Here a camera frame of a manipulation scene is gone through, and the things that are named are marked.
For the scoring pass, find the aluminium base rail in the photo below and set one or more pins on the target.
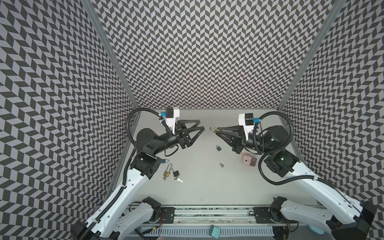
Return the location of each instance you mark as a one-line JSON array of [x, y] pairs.
[[222, 215]]

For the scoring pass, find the pink pencil sharpener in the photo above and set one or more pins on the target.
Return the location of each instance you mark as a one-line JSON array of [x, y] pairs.
[[249, 159]]

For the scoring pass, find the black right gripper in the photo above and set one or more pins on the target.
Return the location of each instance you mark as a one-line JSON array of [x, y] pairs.
[[238, 139]]

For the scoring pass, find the aluminium right corner post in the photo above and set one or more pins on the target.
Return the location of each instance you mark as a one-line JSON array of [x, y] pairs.
[[322, 33]]

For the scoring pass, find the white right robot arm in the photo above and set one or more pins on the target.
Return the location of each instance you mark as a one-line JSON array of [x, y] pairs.
[[344, 217]]

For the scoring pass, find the small brass padlock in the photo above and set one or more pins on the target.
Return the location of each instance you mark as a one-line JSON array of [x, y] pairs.
[[215, 130]]

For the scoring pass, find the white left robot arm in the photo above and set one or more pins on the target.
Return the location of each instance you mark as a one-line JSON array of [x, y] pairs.
[[109, 221]]

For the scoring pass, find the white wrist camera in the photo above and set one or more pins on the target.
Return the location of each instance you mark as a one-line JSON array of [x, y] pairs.
[[171, 114], [247, 121]]

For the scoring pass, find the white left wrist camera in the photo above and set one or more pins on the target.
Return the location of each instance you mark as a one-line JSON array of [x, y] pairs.
[[171, 114]]

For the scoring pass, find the aluminium corner post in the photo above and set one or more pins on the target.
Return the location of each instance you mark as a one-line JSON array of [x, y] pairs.
[[94, 19], [322, 33]]

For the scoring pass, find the long shackle brass padlock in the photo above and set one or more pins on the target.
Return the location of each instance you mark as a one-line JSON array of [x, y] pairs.
[[168, 171]]

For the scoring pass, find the teal square block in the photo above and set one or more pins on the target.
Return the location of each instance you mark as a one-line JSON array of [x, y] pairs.
[[214, 232]]

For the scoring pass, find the aluminium left corner post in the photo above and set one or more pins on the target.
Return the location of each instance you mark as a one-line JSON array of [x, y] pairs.
[[94, 19]]

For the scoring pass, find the black padlock with keys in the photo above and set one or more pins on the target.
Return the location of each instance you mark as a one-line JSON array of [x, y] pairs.
[[177, 177]]

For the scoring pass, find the light blue oval object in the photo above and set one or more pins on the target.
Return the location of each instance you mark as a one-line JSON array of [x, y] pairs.
[[316, 230]]

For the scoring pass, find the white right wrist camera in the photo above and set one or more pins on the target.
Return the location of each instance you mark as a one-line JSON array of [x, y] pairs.
[[247, 121]]

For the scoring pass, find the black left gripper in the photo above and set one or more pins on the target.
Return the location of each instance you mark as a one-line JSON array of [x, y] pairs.
[[184, 138]]

